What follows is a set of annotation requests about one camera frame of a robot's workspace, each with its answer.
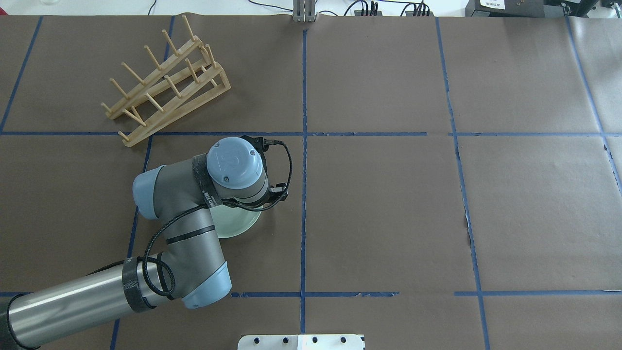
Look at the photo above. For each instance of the black power strip right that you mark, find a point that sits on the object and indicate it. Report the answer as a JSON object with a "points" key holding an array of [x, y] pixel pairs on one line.
{"points": [[420, 9]]}

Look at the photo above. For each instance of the white mounting plate with bolts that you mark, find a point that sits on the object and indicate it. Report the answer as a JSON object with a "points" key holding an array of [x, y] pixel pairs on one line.
{"points": [[302, 342]]}

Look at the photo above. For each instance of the pale green plate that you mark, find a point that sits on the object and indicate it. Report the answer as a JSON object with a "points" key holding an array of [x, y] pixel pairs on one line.
{"points": [[231, 222]]}

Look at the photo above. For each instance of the black power strip left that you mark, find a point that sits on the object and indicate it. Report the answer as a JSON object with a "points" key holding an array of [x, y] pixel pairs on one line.
{"points": [[369, 8]]}

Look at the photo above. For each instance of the black box with label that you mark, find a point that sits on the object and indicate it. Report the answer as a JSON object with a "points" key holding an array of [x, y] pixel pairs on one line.
{"points": [[505, 8]]}

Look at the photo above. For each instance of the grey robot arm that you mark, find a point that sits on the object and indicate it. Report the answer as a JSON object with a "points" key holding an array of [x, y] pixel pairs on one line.
{"points": [[182, 260]]}

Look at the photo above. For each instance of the wooden dish rack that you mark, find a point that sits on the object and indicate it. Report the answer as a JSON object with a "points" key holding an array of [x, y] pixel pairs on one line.
{"points": [[183, 82]]}

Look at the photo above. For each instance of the brown paper table cover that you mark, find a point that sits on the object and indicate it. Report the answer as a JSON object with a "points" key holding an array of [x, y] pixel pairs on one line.
{"points": [[456, 184]]}

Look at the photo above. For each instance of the black power strip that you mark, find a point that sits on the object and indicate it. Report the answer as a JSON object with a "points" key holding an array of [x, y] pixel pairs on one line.
{"points": [[420, 9], [369, 8]]}

